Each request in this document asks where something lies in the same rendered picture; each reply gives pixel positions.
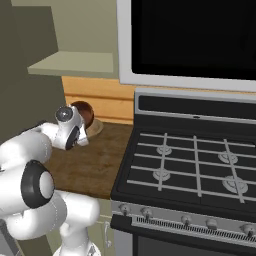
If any black and silver stove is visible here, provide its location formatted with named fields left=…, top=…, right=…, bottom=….
left=109, top=87, right=256, bottom=256

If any beige bowl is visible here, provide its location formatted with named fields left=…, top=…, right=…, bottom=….
left=85, top=119, right=105, bottom=138

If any olive base cabinet door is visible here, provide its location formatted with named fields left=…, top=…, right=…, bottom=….
left=45, top=197, right=115, bottom=256

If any white microwave oven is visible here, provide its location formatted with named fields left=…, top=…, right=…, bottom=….
left=116, top=0, right=256, bottom=93

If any silver stove knob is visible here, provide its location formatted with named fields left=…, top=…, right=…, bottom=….
left=140, top=206, right=153, bottom=220
left=205, top=218, right=219, bottom=231
left=241, top=223, right=256, bottom=238
left=180, top=214, right=193, bottom=227
left=119, top=203, right=130, bottom=217

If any olive open wall cabinet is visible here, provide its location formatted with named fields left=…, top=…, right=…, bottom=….
left=10, top=0, right=120, bottom=80

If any olive open cabinet door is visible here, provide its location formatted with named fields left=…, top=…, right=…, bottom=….
left=0, top=0, right=67, bottom=145

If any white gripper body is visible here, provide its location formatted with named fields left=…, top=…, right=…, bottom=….
left=75, top=125, right=91, bottom=148

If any brown bowl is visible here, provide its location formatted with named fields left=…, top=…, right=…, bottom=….
left=70, top=100, right=96, bottom=130

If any black oven door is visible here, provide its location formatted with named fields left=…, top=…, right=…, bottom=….
left=132, top=233, right=256, bottom=256

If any silver cabinet door handle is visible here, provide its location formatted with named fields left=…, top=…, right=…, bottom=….
left=103, top=221, right=112, bottom=249

